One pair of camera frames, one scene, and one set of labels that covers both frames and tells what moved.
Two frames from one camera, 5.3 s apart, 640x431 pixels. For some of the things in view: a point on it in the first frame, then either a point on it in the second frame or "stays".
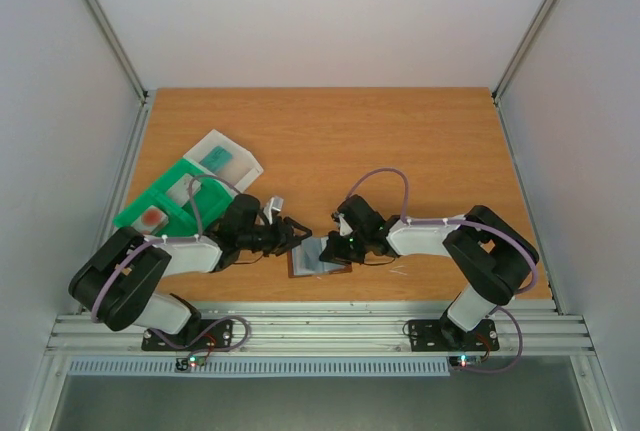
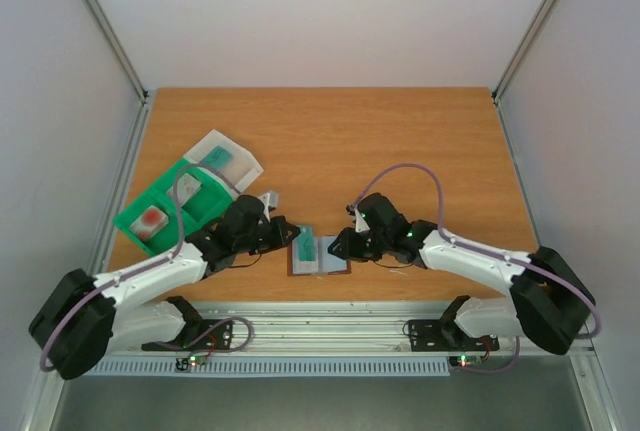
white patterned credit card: x=179 y=192 stays
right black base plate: x=444 y=335 stays
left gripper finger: x=307 y=232 → x=288 y=232
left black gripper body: x=269 y=241 stays
